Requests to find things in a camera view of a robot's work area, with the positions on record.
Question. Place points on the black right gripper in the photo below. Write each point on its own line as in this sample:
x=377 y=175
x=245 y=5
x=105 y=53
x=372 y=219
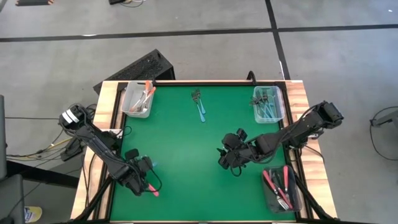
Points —
x=239 y=151

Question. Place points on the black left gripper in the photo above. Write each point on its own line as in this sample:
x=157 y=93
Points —
x=138 y=177

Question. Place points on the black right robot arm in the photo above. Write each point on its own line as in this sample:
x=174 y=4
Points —
x=304 y=127

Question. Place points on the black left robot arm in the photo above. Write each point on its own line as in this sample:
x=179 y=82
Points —
x=96 y=143

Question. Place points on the white plastic bin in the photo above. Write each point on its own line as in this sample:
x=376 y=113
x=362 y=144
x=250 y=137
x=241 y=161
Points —
x=130 y=112

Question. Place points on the clear plastic bin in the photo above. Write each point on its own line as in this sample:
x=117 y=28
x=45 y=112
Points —
x=280 y=119

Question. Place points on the grey translucent plastic bin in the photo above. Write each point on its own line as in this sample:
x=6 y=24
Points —
x=297 y=186

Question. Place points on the black computer tower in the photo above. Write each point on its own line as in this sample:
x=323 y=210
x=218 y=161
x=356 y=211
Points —
x=140 y=68

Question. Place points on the yellow white bag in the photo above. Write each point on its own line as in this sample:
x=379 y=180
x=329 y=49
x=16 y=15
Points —
x=32 y=214

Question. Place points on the grey stand leg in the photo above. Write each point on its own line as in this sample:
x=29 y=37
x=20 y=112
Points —
x=385 y=119

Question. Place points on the black diagonal frame strut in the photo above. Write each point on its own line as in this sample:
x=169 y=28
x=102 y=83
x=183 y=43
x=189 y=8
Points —
x=311 y=199
x=99 y=199

